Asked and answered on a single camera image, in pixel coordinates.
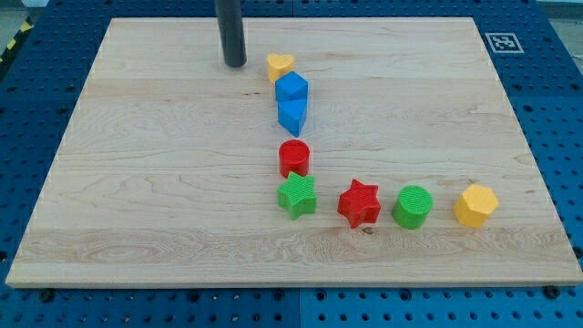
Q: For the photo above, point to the yellow heart block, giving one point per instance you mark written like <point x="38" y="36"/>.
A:
<point x="279" y="65"/>

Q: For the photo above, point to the black bolt front right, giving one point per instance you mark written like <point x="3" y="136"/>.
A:
<point x="552" y="292"/>

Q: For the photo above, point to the yellow hexagon block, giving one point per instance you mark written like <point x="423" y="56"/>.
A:
<point x="475" y="205"/>

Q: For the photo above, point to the white fiducial marker tag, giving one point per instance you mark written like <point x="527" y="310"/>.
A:
<point x="504" y="43"/>

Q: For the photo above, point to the red star block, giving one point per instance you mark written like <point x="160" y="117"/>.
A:
<point x="359" y="204"/>

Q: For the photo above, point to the green star block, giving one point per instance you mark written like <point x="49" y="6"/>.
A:
<point x="297" y="195"/>

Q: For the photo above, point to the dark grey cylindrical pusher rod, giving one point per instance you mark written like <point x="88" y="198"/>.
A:
<point x="230" y="24"/>

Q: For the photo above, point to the blue triangular block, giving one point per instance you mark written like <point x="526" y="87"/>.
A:
<point x="292" y="115"/>

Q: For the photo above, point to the light wooden board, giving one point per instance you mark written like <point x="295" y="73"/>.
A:
<point x="167" y="173"/>

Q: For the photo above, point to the black bolt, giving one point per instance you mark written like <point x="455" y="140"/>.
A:
<point x="46" y="295"/>
<point x="552" y="292"/>

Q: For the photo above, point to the black bolt front left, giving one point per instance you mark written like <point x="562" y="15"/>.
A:
<point x="46" y="295"/>

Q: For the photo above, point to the green cylinder block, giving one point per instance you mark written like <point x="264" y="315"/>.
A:
<point x="412" y="206"/>

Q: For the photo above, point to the red cylinder block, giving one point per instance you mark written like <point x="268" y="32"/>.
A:
<point x="294" y="156"/>

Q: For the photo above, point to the blue cube block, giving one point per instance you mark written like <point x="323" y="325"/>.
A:
<point x="291" y="86"/>

